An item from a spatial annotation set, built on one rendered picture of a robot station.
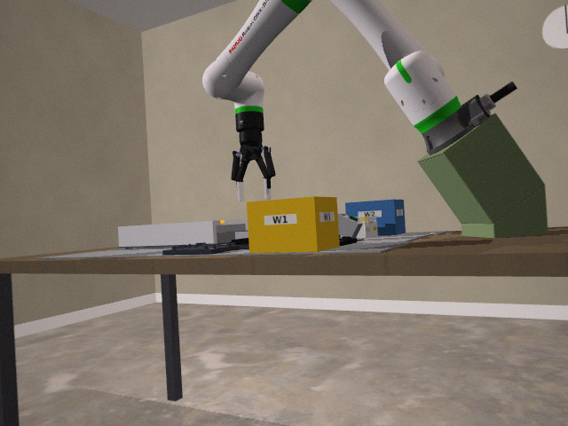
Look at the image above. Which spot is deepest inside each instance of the blue open-top bin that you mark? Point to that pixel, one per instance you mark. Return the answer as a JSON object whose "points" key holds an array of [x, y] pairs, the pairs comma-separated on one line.
{"points": [[390, 214]]}

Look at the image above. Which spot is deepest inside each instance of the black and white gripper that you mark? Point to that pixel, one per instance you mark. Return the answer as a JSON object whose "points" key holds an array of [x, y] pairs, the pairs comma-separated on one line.
{"points": [[251, 149]]}

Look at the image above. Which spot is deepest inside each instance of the grey bench mat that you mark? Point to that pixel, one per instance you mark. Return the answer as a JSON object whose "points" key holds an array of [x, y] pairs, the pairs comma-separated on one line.
{"points": [[377, 244]]}

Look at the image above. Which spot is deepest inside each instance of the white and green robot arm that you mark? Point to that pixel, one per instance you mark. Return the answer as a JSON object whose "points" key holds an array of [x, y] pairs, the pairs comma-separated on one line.
{"points": [[414, 79]]}

